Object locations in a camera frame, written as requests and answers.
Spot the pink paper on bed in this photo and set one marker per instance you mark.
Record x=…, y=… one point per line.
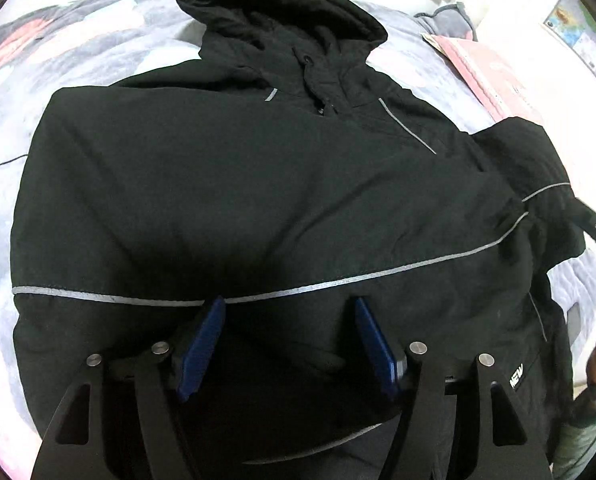
x=489, y=77

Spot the green grey sleeve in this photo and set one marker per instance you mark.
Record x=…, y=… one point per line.
x=577, y=441

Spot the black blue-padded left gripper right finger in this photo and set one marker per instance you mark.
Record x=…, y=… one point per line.
x=492, y=438

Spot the colourful poster on wall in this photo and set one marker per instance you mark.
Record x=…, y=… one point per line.
x=575, y=26

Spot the grey cloth by bed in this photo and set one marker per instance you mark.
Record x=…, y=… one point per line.
x=448, y=21

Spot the patterned light bed sheet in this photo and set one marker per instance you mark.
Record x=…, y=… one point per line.
x=46, y=45

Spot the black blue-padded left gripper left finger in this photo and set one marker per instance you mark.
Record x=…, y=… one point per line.
x=114, y=420

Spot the black hooded jacket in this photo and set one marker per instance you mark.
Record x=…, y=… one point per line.
x=284, y=175

